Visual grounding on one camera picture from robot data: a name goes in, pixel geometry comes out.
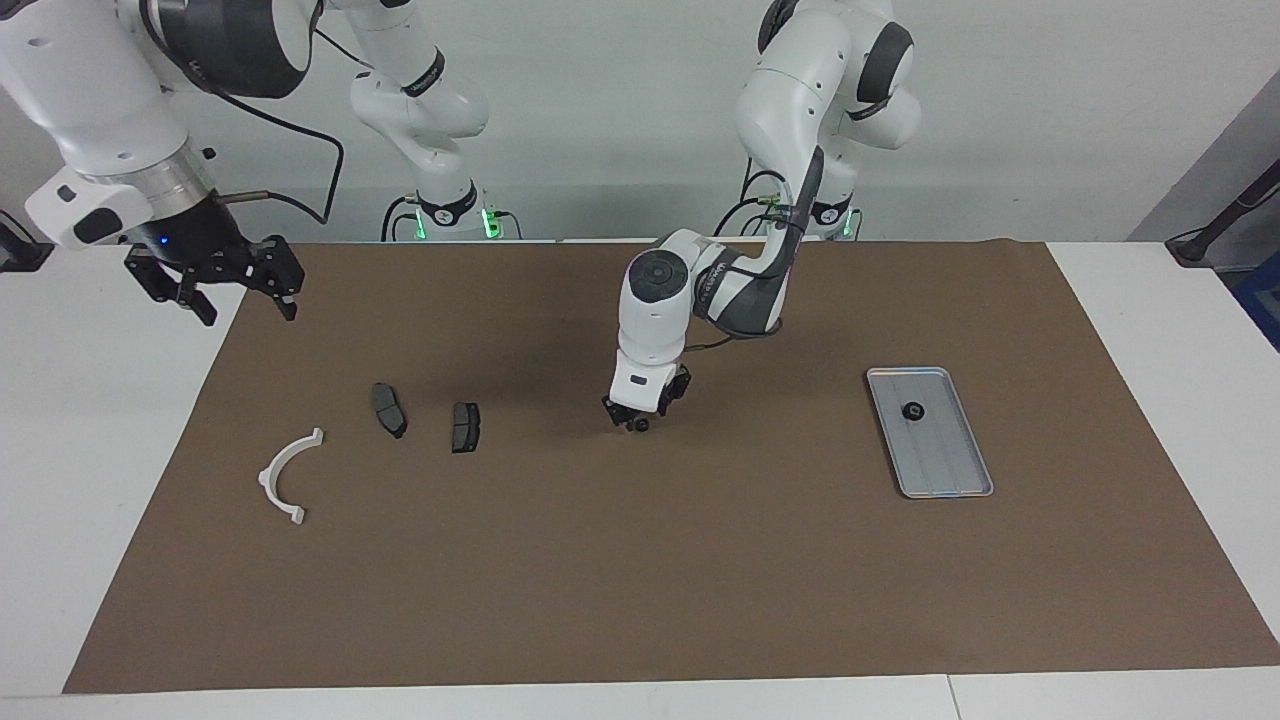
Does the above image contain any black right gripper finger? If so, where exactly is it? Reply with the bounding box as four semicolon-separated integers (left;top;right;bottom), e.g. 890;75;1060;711
176;281;220;329
266;237;307;324

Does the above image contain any grey metal tray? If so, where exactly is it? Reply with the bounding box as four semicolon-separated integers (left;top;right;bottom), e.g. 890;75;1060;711
866;367;995;500

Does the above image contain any brown table mat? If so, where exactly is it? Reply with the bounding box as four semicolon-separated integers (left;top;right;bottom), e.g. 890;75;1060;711
62;240;1280;695

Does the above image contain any long curved grey brake pad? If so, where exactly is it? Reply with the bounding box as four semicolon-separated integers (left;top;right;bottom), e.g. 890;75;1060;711
371;382;409;440

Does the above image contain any black table clamp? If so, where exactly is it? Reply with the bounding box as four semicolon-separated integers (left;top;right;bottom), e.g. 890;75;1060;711
0;208;54;273

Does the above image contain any black angled stand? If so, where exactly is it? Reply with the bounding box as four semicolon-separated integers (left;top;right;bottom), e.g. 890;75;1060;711
1165;160;1280;267

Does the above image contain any blue object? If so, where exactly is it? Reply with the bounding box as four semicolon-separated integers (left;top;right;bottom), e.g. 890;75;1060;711
1228;250;1280;353

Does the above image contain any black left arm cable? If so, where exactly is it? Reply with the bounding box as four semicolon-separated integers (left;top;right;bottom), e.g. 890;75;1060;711
680;165;803;354

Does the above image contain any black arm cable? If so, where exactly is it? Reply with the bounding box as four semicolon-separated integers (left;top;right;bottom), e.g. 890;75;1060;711
680;165;803;354
140;0;347;226

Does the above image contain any black base cable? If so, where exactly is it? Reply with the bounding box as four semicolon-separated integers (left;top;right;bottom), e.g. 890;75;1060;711
713;195;771;238
380;195;421;242

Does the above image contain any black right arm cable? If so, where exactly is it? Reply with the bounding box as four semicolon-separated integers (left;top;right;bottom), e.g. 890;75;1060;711
140;0;347;226

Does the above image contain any white semicircular plastic bracket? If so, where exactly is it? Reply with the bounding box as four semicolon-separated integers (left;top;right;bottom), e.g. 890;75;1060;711
257;428;326;526

